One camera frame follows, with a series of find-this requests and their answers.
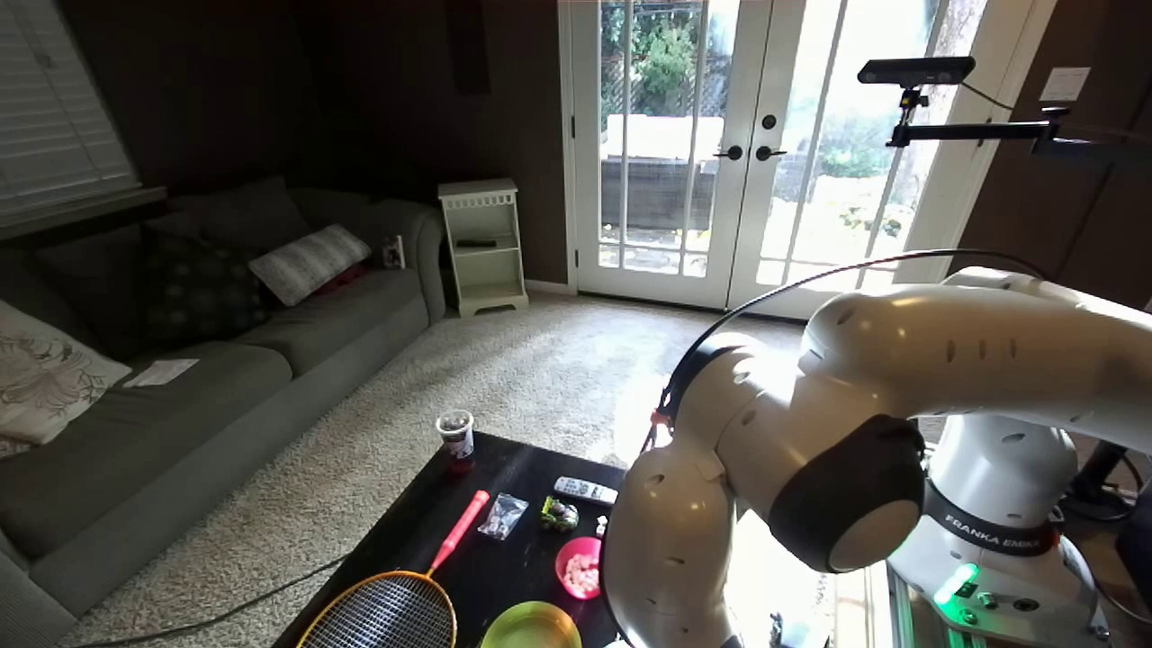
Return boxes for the white small shelf unit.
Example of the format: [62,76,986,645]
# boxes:
[436,178,534,321]

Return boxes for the small clear cup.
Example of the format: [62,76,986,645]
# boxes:
[432,406,478,466]

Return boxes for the white glass door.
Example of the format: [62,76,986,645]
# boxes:
[572,0,750,310]
[732,0,964,323]

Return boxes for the small green packet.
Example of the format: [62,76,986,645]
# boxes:
[537,495,584,532]

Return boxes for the clear plastic bag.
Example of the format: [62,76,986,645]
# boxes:
[471,491,534,544]

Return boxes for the pink plastic bowl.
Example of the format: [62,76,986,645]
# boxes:
[552,532,607,605]

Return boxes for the striped white pillow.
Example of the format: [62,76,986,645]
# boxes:
[246,221,375,310]

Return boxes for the dark patterned pillow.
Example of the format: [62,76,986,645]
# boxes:
[140,227,274,345]

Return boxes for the grey fabric sofa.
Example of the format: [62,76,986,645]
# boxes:
[0,178,451,648]

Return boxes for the white paper sheet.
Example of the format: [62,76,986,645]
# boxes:
[117,355,200,393]

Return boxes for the green glowing indicator light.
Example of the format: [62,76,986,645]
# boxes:
[932,557,1002,631]

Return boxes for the white patterned blanket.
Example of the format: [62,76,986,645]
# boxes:
[0,298,134,461]

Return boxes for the white window blind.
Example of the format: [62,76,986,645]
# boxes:
[0,0,142,227]

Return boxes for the orange handled badminton racket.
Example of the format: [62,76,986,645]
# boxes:
[290,485,498,648]

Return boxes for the black exterior camera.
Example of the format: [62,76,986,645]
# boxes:
[852,52,980,89]

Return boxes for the black camera boom stand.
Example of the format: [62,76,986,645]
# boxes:
[886,79,1152,157]

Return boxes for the black floor cable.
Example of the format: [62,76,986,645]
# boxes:
[68,550,351,648]

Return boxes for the white wall plate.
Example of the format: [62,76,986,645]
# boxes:
[1040,63,1094,110]

